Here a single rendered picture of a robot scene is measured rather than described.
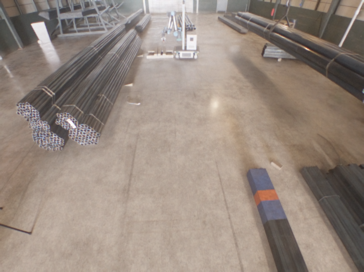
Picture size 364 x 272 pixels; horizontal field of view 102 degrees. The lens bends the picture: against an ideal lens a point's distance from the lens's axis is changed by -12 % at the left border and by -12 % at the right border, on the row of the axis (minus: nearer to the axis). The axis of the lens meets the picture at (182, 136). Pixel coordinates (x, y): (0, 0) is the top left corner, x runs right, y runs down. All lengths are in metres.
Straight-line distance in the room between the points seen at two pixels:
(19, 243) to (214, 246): 2.28
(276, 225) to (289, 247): 0.24
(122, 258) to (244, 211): 1.51
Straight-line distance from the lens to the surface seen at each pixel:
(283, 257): 2.21
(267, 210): 2.31
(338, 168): 2.91
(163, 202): 2.33
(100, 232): 2.38
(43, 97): 3.10
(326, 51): 3.81
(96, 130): 3.01
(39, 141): 3.50
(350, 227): 2.84
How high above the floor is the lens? 2.10
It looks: 43 degrees down
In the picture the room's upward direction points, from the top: straight up
